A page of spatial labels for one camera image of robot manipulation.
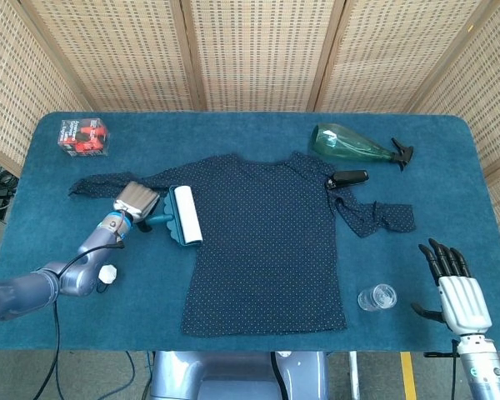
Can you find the blue-grey robot torso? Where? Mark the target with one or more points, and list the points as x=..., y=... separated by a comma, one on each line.
x=233, y=375

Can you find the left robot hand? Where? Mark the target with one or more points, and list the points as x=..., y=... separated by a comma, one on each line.
x=137, y=200

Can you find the green spray bottle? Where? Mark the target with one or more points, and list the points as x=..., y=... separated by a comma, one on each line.
x=341, y=146

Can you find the white table leg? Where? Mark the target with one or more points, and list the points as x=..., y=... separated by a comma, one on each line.
x=354, y=375

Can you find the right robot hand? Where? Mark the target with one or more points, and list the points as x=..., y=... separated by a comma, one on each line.
x=464, y=306

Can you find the teal table cover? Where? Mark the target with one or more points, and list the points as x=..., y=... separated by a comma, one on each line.
x=233, y=133

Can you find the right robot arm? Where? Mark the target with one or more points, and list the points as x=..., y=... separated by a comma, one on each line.
x=483, y=371

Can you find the navy polka dot shirt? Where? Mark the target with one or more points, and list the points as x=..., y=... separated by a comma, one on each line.
x=266, y=250

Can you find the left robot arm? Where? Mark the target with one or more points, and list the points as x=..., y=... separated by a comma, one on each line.
x=66, y=279

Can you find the teal lint roller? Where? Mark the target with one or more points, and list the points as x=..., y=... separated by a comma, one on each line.
x=187, y=212

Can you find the clear box with red toy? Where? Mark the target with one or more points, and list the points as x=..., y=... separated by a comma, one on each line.
x=83, y=139

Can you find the clear plastic cup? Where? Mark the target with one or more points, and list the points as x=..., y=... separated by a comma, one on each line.
x=377, y=298

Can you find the woven bamboo folding screen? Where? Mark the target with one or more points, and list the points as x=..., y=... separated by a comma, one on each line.
x=258, y=54

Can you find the black stapler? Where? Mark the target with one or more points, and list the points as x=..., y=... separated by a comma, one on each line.
x=350, y=177

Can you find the black floor equipment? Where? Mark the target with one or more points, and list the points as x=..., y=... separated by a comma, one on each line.
x=0, y=196

